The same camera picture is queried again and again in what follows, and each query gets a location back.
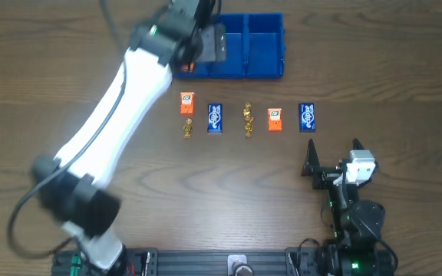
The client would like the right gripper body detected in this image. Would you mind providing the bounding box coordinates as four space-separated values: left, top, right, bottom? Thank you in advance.
312 164 348 191

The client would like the blue candy pack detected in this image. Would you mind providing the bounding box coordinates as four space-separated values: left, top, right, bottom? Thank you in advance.
206 103 223 134
298 102 316 133

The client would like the blue tray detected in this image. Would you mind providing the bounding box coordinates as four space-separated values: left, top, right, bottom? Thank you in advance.
171 12 285 81

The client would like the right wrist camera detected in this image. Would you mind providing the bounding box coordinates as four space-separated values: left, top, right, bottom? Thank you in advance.
344 149 378 187

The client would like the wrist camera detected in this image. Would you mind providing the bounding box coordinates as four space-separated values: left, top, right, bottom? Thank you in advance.
344 149 378 187
200 22 229 63

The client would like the mounting rail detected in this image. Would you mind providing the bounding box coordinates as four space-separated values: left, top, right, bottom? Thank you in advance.
51 247 394 276

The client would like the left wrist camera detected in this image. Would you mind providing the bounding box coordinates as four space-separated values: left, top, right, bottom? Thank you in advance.
200 22 229 63

